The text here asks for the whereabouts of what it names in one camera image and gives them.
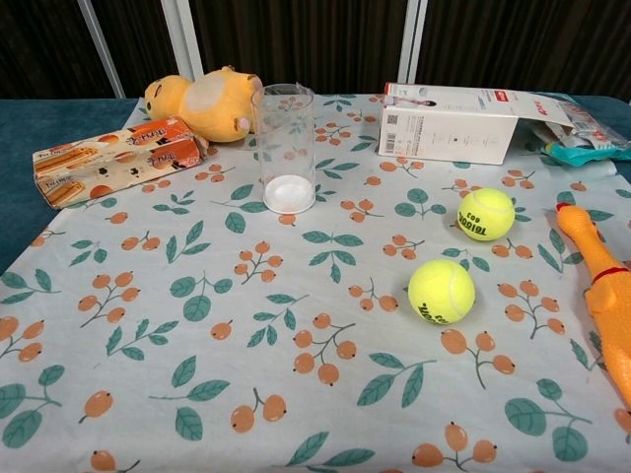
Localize yellow plush toy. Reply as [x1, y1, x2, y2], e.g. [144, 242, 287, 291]
[143, 65, 264, 144]

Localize teal plastic packet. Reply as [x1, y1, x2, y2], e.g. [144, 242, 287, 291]
[540, 140, 618, 169]

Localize thin white metal pole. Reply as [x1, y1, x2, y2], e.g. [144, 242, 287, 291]
[76, 0, 127, 99]

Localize wide white metal post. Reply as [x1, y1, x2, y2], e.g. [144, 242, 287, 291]
[160, 0, 206, 83]

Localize teal table cover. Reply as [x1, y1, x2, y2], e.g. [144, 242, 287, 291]
[0, 96, 143, 277]

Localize clear plastic packaging bag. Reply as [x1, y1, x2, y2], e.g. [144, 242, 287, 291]
[530, 98, 631, 162]

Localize clear plastic tube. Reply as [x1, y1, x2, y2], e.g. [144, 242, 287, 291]
[249, 82, 316, 216]

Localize yellow-green tennis ball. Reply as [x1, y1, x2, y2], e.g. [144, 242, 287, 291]
[407, 258, 476, 326]
[456, 187, 517, 243]

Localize orange rubber chicken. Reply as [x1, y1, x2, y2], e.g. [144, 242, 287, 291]
[555, 200, 631, 411]

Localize orange biscuit carton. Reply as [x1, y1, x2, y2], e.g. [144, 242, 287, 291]
[32, 115, 211, 211]

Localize white cardboard box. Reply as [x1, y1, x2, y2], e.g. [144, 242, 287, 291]
[377, 81, 576, 168]

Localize floral print tablecloth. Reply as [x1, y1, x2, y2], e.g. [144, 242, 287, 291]
[0, 92, 631, 473]

